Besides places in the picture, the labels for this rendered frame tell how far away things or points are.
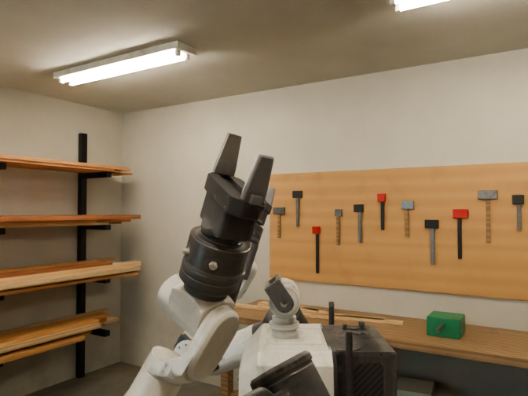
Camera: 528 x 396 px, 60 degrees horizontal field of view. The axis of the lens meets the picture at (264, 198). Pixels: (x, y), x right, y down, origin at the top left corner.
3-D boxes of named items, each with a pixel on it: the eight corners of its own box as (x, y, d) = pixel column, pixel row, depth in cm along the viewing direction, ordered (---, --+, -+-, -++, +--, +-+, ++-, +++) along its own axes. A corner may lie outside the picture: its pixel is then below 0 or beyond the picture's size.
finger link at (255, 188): (276, 156, 58) (261, 202, 59) (254, 152, 56) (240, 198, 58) (281, 160, 56) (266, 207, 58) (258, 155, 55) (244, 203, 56)
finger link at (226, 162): (225, 132, 64) (214, 174, 66) (245, 137, 66) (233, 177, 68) (221, 130, 66) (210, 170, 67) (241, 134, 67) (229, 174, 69)
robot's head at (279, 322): (298, 317, 102) (298, 277, 102) (301, 329, 91) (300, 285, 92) (269, 317, 102) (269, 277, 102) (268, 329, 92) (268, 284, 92)
